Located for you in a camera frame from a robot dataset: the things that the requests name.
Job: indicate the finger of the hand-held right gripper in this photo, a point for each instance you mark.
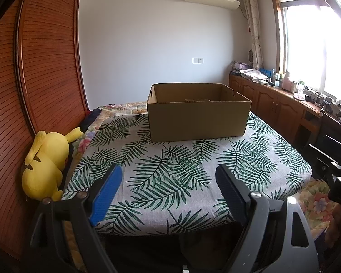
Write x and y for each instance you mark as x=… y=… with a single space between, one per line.
x=326 y=162
x=339 y=148

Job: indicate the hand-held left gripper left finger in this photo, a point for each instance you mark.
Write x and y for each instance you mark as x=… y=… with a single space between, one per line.
x=106 y=196

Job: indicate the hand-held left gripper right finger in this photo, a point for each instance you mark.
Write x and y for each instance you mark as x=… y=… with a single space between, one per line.
x=230 y=193

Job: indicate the brown cardboard box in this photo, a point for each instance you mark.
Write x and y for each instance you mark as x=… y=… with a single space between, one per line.
x=199 y=119

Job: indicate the black desk device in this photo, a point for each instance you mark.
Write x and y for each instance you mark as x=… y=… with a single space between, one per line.
x=312 y=96
x=327 y=105

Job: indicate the green leaf print cloth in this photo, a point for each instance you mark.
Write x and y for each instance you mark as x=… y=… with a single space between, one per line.
x=164 y=176

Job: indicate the yellow plush toy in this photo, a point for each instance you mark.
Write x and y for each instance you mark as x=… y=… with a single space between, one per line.
x=45 y=162

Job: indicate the white container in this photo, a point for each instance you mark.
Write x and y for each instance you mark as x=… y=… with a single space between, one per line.
x=300 y=89

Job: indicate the wooden sideboard cabinet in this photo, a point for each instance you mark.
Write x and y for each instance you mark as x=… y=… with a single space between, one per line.
x=275 y=105

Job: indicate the dark blue cloth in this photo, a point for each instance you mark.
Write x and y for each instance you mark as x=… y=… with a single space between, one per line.
x=89 y=119

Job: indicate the pink bottle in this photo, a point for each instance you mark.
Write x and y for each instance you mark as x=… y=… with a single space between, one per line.
x=287 y=82

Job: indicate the blue box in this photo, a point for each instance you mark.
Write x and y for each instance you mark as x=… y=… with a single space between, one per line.
x=265 y=71

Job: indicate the wooden framed window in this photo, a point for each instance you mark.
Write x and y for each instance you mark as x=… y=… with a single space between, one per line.
x=309 y=42

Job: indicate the stack of printed papers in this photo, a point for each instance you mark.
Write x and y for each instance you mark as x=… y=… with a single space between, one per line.
x=253 y=75

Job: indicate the round table mirror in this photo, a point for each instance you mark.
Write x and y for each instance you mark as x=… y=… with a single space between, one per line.
x=251 y=56

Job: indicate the pink box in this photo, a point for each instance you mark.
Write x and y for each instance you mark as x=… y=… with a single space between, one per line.
x=241 y=65

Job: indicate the wooden slatted wardrobe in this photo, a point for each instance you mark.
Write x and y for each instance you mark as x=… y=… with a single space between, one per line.
x=45 y=62

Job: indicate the patterned beige curtain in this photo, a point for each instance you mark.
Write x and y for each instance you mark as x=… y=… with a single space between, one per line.
x=253 y=20

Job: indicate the white wall switch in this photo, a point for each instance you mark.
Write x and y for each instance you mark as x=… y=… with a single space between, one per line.
x=198 y=60

